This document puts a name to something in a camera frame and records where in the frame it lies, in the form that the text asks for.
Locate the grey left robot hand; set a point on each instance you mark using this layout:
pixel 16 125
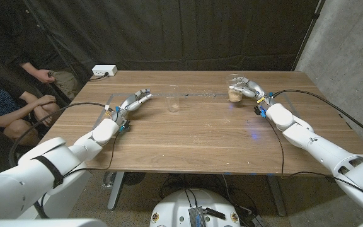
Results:
pixel 128 105

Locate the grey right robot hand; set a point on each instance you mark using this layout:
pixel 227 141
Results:
pixel 257 89

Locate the sugar-filled clear plastic cup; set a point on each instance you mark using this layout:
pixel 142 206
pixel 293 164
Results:
pixel 233 96

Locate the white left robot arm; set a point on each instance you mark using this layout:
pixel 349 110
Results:
pixel 43 164

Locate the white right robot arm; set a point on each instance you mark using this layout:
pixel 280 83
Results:
pixel 320 148

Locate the white power strip box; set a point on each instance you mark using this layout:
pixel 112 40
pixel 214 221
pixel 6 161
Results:
pixel 104 70

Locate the black floor fan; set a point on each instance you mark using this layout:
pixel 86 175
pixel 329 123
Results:
pixel 134 178

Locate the white table leg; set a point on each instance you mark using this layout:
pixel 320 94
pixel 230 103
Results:
pixel 277 197
pixel 115 192

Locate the black backdrop curtain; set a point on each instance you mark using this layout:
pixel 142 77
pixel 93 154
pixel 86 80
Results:
pixel 181 31

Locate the black backdrop stand pole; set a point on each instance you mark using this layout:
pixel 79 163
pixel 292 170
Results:
pixel 53 41
pixel 315 15

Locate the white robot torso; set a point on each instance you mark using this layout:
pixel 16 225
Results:
pixel 175 205

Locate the person in khaki trousers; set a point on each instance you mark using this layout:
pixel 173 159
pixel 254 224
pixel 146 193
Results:
pixel 27 38

